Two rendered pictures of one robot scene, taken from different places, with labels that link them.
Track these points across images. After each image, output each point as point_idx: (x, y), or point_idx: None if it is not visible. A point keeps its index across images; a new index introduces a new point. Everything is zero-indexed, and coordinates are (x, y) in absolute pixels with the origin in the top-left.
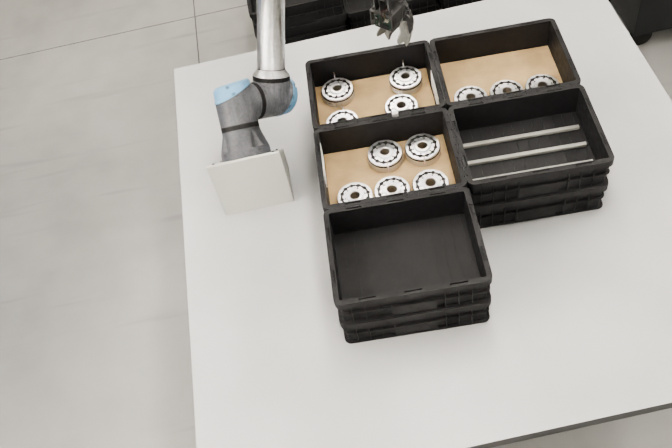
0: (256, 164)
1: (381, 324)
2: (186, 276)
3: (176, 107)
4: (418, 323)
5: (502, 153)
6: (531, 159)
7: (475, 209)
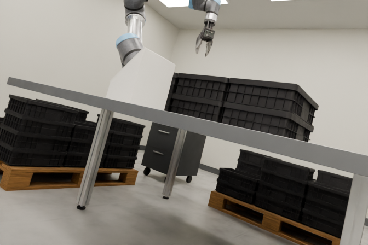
0: (164, 66)
1: (297, 122)
2: (141, 105)
3: (28, 81)
4: (300, 134)
5: None
6: None
7: None
